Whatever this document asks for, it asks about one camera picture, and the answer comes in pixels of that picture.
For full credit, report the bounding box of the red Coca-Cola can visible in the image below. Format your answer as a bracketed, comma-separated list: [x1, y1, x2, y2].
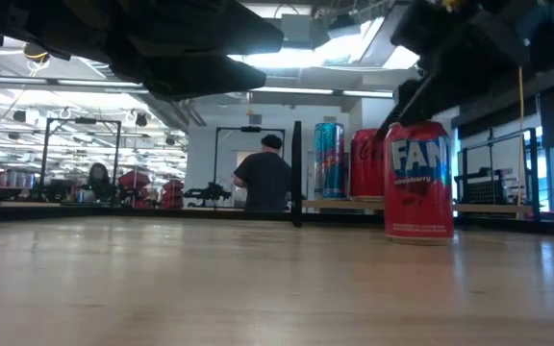
[350, 128, 387, 201]

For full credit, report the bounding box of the grey ceiling box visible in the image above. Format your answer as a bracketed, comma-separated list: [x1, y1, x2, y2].
[281, 12, 313, 49]

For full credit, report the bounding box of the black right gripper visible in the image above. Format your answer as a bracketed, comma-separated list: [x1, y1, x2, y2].
[377, 0, 531, 140]

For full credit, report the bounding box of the slim blue Red Bull can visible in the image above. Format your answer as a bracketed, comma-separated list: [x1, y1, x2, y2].
[313, 121, 346, 200]

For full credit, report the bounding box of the long ceiling tube light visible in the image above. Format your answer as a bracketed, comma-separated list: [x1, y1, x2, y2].
[250, 86, 394, 99]

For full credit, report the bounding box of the red Fanta strawberry can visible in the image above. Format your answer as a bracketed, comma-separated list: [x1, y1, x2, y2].
[383, 119, 455, 246]

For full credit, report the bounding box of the black shelf divider panel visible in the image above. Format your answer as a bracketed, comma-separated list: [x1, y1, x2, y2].
[290, 120, 304, 229]

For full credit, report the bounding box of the person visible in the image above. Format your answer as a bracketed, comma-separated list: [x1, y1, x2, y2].
[86, 161, 115, 203]
[231, 134, 293, 212]

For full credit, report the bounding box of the yellow hanging cord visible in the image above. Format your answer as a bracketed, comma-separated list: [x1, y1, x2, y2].
[516, 66, 525, 208]

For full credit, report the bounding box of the black metal table frame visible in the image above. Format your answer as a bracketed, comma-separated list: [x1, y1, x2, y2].
[0, 204, 554, 237]

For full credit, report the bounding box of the wooden shelf board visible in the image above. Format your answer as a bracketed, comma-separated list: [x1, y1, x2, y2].
[301, 199, 533, 215]

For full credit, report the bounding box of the black metal rack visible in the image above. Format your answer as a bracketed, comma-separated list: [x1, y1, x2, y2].
[453, 127, 541, 222]

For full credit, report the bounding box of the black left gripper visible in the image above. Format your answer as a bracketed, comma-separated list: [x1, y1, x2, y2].
[60, 0, 286, 102]

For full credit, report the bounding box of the black background station frame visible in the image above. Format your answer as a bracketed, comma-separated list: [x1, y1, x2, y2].
[43, 117, 122, 208]
[215, 125, 287, 209]

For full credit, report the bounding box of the red tool cart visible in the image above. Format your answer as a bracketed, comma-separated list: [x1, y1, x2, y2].
[161, 179, 186, 209]
[117, 170, 152, 209]

